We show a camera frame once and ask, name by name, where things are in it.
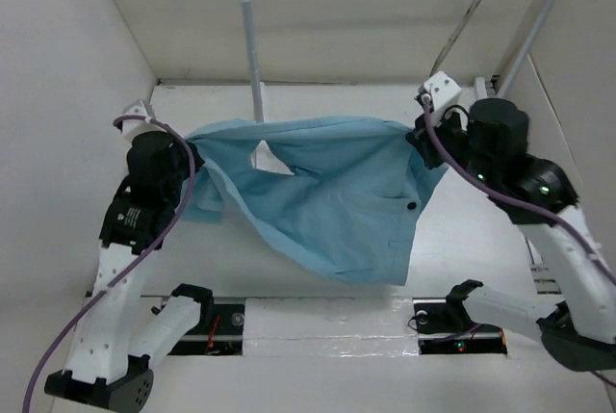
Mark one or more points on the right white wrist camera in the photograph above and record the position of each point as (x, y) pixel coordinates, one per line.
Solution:
(438, 93)

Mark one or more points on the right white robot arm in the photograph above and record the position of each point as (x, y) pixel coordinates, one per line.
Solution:
(487, 146)

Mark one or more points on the grey clothes hanger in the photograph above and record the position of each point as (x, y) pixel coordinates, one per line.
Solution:
(454, 36)

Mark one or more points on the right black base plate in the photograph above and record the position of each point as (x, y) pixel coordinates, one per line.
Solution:
(438, 334)

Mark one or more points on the light blue trousers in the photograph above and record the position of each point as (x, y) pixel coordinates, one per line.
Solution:
(339, 195)

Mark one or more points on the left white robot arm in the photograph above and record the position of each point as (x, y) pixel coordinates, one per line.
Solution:
(112, 366)

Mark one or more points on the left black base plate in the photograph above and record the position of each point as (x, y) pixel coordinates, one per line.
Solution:
(223, 337)

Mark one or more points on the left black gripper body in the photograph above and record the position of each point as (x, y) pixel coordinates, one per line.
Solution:
(181, 174)

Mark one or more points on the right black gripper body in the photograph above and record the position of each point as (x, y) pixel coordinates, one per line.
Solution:
(454, 137)

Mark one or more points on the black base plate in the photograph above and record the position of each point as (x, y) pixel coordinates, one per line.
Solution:
(438, 334)
(223, 337)

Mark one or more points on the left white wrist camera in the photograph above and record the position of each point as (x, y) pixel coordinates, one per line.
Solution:
(135, 120)

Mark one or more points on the aluminium rail right side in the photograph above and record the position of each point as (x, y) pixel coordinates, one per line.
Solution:
(485, 88)

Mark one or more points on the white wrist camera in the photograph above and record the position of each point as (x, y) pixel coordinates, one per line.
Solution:
(135, 120)
(438, 93)

